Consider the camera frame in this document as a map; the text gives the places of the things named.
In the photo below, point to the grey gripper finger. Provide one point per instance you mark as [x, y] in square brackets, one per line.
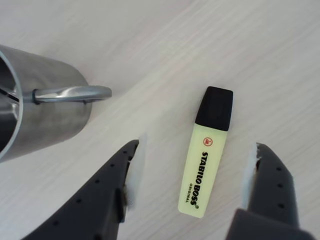
[95, 195]
[275, 190]

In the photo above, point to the yellow highlighter pen black cap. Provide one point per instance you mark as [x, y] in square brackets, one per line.
[195, 160]

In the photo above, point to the silver metal cup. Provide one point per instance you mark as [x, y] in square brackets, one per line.
[50, 75]

